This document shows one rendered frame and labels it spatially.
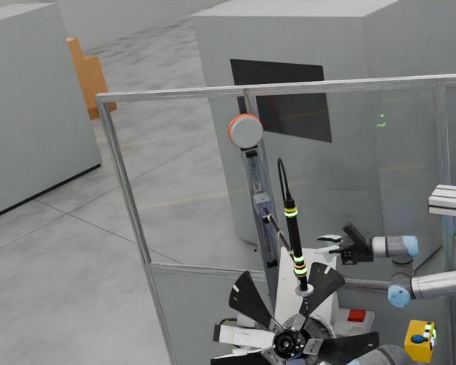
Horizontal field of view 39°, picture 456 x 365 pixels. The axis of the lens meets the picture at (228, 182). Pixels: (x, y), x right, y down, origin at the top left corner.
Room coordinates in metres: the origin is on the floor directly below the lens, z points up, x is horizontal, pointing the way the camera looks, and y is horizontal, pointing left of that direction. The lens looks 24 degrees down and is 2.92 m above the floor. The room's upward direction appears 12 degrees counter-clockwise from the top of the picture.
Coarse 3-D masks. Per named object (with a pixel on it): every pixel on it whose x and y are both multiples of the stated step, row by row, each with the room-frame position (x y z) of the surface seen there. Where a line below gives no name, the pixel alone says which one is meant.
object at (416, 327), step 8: (416, 320) 2.25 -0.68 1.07; (408, 328) 2.21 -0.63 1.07; (416, 328) 2.20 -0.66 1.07; (424, 328) 2.19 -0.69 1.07; (432, 328) 2.18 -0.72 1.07; (408, 336) 2.16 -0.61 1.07; (424, 336) 2.14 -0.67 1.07; (408, 344) 2.12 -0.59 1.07; (416, 344) 2.11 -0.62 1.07; (424, 344) 2.10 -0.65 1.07; (408, 352) 2.12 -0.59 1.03; (416, 352) 2.10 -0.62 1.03; (424, 352) 2.09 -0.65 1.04; (416, 360) 2.11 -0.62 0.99; (424, 360) 2.09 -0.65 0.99
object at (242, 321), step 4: (240, 316) 2.42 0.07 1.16; (244, 316) 2.41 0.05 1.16; (240, 320) 2.41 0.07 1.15; (244, 320) 2.40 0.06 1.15; (248, 320) 2.39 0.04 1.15; (252, 320) 2.38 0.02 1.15; (240, 324) 2.40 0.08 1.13; (244, 324) 2.39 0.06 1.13; (248, 324) 2.38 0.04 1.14; (252, 324) 2.37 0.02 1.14; (256, 324) 2.38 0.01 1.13; (260, 324) 2.39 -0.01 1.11; (252, 328) 2.40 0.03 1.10; (256, 328) 2.38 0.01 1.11; (260, 328) 2.38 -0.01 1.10
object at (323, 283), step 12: (312, 264) 2.35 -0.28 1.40; (324, 264) 2.29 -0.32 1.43; (312, 276) 2.30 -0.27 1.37; (324, 276) 2.24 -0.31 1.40; (336, 276) 2.19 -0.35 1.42; (324, 288) 2.18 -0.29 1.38; (336, 288) 2.15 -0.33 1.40; (312, 300) 2.19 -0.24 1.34; (324, 300) 2.14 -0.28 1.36; (300, 312) 2.20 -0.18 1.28; (312, 312) 2.14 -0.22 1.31
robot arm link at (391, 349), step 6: (384, 348) 1.60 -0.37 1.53; (390, 348) 1.59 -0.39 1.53; (396, 348) 1.59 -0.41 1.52; (390, 354) 1.57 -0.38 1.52; (396, 354) 1.57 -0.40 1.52; (402, 354) 1.58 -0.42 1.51; (408, 354) 1.60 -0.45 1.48; (396, 360) 1.55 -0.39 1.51; (402, 360) 1.56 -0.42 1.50; (408, 360) 1.57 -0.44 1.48
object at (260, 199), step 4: (256, 192) 2.76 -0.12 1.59; (260, 192) 2.75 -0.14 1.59; (256, 196) 2.73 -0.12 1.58; (260, 196) 2.72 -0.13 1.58; (264, 196) 2.71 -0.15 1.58; (268, 196) 2.71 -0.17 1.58; (256, 200) 2.69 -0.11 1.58; (260, 200) 2.69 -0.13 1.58; (264, 200) 2.68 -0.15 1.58; (268, 200) 2.67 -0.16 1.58; (256, 204) 2.66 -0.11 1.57; (260, 204) 2.66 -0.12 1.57; (264, 204) 2.66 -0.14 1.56; (268, 204) 2.66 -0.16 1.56; (256, 208) 2.68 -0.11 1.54; (260, 208) 2.66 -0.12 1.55; (268, 208) 2.66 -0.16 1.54; (272, 208) 2.67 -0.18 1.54; (260, 212) 2.66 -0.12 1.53; (264, 212) 2.66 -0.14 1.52; (272, 212) 2.66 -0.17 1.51; (260, 216) 2.66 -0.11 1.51
